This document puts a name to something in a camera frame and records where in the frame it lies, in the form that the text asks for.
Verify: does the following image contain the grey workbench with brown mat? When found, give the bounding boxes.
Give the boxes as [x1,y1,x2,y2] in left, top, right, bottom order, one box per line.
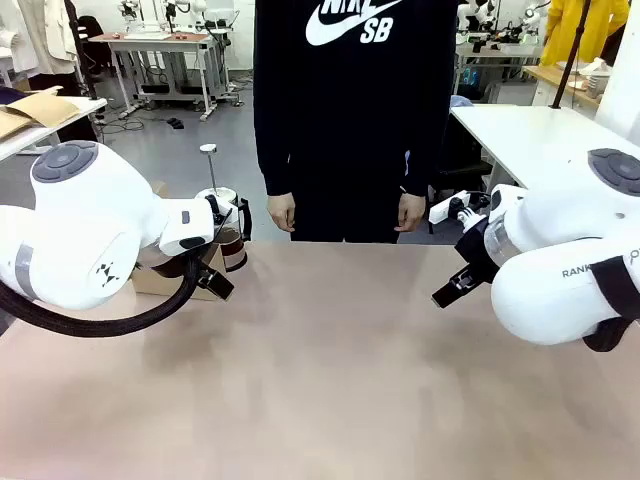
[102,30,232,123]

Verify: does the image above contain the black office chair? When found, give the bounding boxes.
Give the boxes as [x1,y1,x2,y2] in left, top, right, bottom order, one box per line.
[74,14,114,84]

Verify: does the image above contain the black left arm cable sleeve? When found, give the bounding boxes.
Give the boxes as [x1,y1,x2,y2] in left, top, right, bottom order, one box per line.
[0,244,211,339]

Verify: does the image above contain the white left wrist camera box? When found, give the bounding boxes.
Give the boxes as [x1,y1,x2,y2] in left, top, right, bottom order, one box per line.
[204,193,240,226]

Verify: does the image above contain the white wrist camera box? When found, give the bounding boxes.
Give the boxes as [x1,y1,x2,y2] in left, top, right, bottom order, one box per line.
[204,193,240,226]
[428,191,490,234]

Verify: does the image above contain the white table with papers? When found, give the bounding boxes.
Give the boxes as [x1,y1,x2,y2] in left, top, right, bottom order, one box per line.
[0,94,109,162]

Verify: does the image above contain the white background workbench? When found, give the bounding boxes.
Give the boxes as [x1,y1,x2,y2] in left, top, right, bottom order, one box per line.
[457,40,545,97]

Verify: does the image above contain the person in black hoodie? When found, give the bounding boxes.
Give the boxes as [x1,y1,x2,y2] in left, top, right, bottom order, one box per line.
[253,0,459,245]

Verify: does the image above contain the person's right forearm black sleeve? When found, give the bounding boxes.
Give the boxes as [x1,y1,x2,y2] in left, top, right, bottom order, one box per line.
[253,99,297,199]

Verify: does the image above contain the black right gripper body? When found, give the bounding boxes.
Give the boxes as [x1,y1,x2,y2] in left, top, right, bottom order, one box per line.
[454,219,501,290]

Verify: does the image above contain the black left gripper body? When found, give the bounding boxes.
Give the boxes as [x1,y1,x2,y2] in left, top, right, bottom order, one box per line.
[142,244,211,281]

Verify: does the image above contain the person's right hand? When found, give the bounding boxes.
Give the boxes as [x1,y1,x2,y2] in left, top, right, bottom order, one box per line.
[267,193,297,232]

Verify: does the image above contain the person's left hand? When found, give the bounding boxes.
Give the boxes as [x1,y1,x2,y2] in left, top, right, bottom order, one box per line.
[396,193,427,234]

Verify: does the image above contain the person's left forearm black sleeve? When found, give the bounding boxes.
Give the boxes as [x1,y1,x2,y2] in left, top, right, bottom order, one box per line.
[398,99,454,199]

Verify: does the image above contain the person in yellow jacket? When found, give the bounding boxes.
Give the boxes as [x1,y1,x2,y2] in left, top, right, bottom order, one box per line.
[540,0,629,69]

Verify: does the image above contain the wooden side table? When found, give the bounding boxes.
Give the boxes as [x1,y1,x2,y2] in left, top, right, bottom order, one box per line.
[522,63,604,109]

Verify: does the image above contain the large white table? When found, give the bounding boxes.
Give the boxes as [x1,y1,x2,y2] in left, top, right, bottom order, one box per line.
[448,103,640,192]

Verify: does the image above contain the brown paper envelope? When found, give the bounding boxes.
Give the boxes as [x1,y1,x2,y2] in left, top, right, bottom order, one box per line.
[18,91,82,127]
[0,106,32,140]

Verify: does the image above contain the black stand pole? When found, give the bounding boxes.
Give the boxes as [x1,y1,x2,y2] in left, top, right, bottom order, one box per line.
[63,0,99,102]

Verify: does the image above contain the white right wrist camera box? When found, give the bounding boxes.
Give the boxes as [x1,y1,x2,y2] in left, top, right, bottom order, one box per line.
[428,191,490,234]

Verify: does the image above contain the glass french press coffee maker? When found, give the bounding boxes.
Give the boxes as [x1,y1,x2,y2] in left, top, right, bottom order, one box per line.
[193,143,253,273]

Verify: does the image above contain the white hanging lab coats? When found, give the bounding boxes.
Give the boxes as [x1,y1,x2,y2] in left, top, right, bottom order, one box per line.
[0,0,77,77]

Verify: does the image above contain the brown cardboard cup carrier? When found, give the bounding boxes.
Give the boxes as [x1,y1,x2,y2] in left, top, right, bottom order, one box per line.
[130,179,227,302]

